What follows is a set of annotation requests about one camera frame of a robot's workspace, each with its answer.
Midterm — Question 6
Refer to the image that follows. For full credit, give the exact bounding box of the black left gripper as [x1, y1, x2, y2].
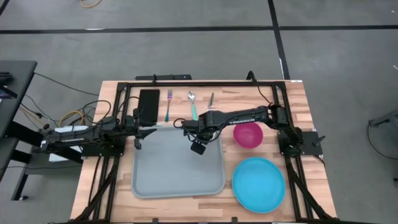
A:
[126, 107, 158, 151]

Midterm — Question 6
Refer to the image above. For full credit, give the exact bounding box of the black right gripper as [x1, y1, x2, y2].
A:
[182, 111, 222, 156]

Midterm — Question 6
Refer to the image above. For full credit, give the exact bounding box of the spoon with teal handle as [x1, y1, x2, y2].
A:
[187, 91, 198, 121]

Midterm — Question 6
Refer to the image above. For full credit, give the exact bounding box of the black cloth napkin white tag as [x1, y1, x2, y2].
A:
[138, 89, 161, 127]

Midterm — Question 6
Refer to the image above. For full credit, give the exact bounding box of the knife with teal handle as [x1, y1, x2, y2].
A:
[206, 92, 215, 112]

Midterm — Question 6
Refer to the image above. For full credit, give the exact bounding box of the magenta bowl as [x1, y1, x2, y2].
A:
[233, 121, 264, 149]

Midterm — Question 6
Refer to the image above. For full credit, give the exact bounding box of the blue round plate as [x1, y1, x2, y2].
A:
[231, 157, 286, 214]

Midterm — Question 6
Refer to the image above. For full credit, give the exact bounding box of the grey plastic tray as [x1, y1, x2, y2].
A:
[130, 125, 226, 200]

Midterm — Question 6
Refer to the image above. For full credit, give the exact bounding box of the white paper sheet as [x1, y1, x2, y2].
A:
[49, 125, 90, 162]

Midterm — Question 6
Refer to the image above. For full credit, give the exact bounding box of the dark grey desk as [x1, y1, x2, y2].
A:
[0, 60, 83, 202]

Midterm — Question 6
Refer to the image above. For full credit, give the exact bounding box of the grey metal stand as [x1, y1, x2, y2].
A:
[368, 108, 398, 128]

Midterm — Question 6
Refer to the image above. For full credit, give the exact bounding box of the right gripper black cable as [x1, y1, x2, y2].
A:
[173, 117, 225, 145]

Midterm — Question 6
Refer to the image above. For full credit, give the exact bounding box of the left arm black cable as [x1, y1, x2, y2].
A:
[124, 95, 141, 118]

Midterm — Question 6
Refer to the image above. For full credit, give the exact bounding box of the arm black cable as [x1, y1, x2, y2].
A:
[247, 70, 275, 106]
[124, 95, 141, 118]

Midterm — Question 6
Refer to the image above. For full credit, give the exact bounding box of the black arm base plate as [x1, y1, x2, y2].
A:
[81, 144, 127, 157]
[278, 130, 326, 156]

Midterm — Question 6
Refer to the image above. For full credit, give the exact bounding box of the black aluminium table frame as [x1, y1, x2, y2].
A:
[70, 79, 338, 224]

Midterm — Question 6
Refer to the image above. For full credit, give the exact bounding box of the black mount bar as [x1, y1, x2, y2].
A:
[135, 73, 192, 81]

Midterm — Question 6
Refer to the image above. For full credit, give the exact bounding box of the yellow cable loop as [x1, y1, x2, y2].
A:
[58, 110, 85, 127]

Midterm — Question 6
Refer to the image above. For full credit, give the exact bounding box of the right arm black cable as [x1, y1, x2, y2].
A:
[247, 70, 275, 106]

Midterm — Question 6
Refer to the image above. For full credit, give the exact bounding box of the thin black floor cable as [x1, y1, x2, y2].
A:
[33, 72, 100, 96]

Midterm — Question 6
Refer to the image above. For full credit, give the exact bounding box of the yellow floor cable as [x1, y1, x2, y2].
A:
[80, 0, 103, 9]

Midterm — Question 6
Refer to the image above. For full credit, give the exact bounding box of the black stand cable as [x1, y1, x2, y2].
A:
[366, 123, 398, 161]

